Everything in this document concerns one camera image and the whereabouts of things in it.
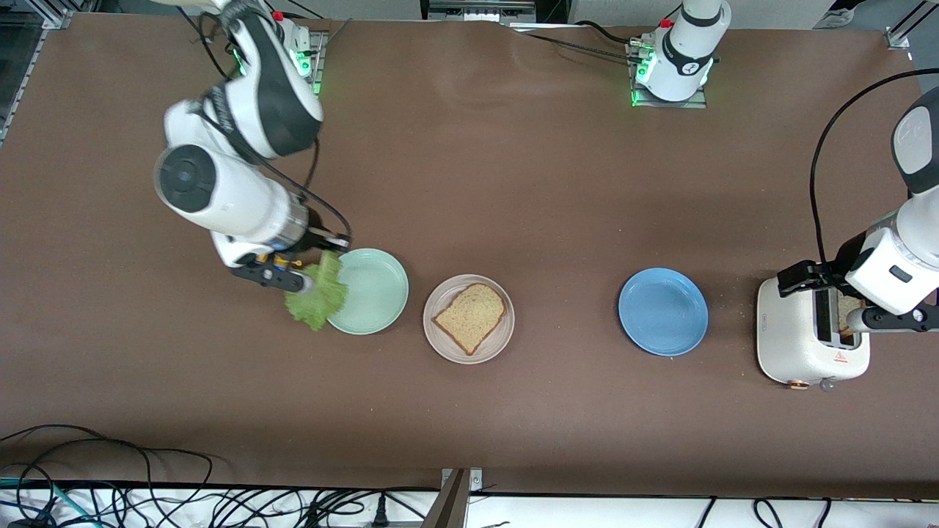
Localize beige plate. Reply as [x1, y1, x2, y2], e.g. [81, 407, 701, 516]
[423, 274, 516, 365]

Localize brown bread slice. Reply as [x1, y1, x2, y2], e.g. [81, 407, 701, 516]
[836, 292, 866, 338]
[431, 283, 508, 356]

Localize teal cable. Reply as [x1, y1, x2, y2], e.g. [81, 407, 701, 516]
[0, 477, 78, 525]

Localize mint green plate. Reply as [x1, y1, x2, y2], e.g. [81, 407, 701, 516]
[326, 248, 410, 336]

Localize grey metal bracket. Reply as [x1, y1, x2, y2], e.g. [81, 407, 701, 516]
[424, 468, 483, 528]

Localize green lettuce leaf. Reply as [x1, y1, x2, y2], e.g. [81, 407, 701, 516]
[285, 251, 349, 332]

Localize aluminium profile post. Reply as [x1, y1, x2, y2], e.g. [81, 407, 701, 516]
[885, 0, 939, 51]

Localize aluminium frame rail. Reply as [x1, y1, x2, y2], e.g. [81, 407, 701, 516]
[0, 0, 74, 147]

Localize white two-slot toaster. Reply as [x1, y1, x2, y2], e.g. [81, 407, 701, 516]
[756, 275, 872, 392]

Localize tangled black cables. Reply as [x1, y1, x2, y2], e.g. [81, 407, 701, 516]
[0, 440, 441, 528]

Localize black base power cable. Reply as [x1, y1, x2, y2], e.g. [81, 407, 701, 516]
[506, 21, 646, 63]

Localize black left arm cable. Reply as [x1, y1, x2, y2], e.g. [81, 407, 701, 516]
[810, 68, 939, 268]

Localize long black cable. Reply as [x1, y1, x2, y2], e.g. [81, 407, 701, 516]
[0, 424, 213, 485]

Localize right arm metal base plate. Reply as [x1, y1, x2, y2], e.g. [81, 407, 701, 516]
[293, 29, 327, 100]

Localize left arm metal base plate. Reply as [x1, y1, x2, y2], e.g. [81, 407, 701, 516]
[626, 40, 709, 109]

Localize blue plate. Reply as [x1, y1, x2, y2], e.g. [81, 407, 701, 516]
[618, 267, 709, 358]

